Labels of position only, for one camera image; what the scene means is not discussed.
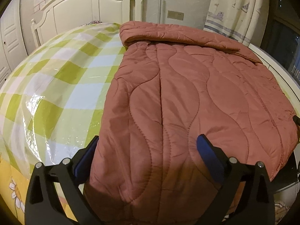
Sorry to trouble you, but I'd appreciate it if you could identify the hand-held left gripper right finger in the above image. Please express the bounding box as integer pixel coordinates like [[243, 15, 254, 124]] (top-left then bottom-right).
[[196, 134, 275, 225]]

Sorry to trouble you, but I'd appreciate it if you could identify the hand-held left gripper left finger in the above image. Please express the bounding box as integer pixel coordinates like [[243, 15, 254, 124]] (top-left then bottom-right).
[[24, 135, 104, 225]]

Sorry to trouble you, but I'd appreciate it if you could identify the red quilted blanket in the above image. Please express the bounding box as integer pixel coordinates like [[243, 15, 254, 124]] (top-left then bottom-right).
[[83, 21, 299, 225]]

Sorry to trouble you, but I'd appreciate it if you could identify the yellow floral bed sheet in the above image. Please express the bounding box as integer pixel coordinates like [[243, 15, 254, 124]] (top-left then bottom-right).
[[0, 155, 78, 223]]

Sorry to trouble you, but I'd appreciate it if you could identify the green checked bed sheet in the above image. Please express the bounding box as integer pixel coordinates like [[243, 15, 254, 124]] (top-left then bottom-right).
[[0, 22, 128, 169]]

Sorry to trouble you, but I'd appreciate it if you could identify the white ledge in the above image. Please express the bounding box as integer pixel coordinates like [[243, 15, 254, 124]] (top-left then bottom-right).
[[246, 43, 300, 122]]

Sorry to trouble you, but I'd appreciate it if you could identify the dark window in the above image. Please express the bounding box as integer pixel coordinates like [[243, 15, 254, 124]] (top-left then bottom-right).
[[265, 5, 300, 85]]

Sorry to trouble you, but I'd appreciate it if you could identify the patterned pillow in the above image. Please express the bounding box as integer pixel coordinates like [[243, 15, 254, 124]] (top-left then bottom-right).
[[81, 20, 104, 26]]

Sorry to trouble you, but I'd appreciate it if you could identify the white wardrobe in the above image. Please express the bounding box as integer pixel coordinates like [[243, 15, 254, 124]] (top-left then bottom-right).
[[0, 0, 29, 82]]

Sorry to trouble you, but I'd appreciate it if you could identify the printed cream curtain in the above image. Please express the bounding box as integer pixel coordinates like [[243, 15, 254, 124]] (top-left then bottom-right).
[[203, 0, 270, 46]]

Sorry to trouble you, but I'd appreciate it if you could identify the white wooden bed headboard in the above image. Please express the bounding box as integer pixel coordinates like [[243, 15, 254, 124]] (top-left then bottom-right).
[[30, 0, 143, 48]]

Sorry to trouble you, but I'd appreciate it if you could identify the wall switch panel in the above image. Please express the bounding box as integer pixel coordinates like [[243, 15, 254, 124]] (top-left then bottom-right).
[[167, 11, 184, 20]]

